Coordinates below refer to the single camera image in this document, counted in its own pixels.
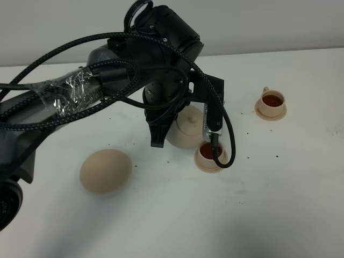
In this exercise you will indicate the beige teapot saucer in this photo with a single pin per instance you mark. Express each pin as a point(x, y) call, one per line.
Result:
point(105, 171)

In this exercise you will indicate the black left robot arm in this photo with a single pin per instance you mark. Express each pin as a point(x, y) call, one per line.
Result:
point(150, 65)

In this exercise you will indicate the beige near teacup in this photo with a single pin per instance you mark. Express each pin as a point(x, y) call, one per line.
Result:
point(205, 149)

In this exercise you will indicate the beige far teacup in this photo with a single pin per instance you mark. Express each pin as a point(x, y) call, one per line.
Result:
point(272, 97)

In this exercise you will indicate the beige near cup saucer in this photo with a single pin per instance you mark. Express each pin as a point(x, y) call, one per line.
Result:
point(209, 165)

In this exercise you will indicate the beige cup saucer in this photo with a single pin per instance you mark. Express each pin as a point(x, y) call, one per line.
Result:
point(270, 113)
point(209, 165)

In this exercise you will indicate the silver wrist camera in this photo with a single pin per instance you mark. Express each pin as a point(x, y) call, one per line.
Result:
point(206, 131)

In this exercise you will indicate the beige clay teapot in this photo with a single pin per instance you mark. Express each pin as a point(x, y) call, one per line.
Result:
point(186, 131)

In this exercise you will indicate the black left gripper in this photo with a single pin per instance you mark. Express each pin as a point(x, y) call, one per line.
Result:
point(170, 92)

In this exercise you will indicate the beige teacup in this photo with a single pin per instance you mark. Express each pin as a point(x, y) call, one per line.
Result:
point(272, 97)
point(205, 149)

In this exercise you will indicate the beige far cup saucer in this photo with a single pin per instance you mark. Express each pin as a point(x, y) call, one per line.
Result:
point(270, 113)

